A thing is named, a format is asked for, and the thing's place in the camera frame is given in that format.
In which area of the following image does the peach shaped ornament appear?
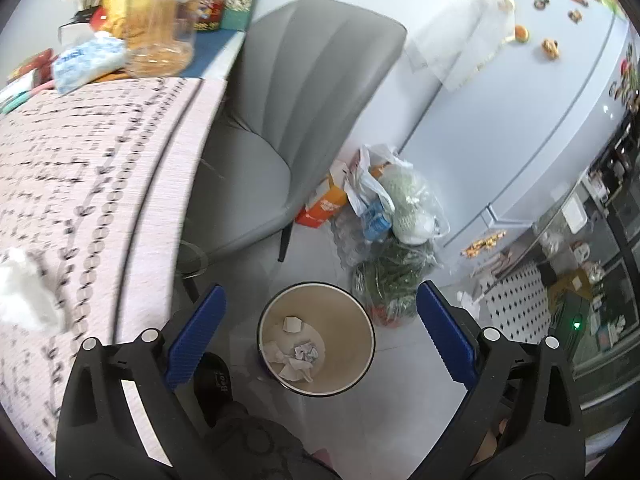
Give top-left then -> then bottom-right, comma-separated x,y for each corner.
89,6 -> 112,32

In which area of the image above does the pink pen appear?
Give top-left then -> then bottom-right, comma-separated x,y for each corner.
28,80 -> 55,96

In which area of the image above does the white tissue front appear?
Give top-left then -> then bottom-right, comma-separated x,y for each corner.
1,248 -> 66,335

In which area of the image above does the beige round trash bin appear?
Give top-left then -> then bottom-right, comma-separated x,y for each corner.
256,282 -> 376,398

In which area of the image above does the white tissue sheet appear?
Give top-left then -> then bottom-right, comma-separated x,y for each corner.
282,316 -> 304,334

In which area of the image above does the clear plastic water jug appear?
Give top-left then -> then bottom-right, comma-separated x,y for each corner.
124,0 -> 200,78

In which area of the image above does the orange cardboard box on floor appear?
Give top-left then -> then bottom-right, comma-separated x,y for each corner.
295,160 -> 348,229

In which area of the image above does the printed paper ball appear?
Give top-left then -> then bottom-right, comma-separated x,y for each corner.
293,341 -> 319,364

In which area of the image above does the white plastic bag of groceries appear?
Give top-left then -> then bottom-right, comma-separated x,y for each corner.
344,144 -> 450,246

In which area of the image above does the red candy package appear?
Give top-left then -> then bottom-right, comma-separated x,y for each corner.
6,48 -> 55,88

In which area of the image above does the bag of green vegetables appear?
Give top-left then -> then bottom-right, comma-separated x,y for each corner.
352,236 -> 440,328

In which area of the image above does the blue white tissue pack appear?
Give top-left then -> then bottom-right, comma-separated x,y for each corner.
52,32 -> 126,94

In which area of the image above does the grey upholstered chair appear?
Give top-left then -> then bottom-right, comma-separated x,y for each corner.
177,0 -> 407,273

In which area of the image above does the white refrigerator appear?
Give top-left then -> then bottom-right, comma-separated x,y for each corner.
401,0 -> 637,266

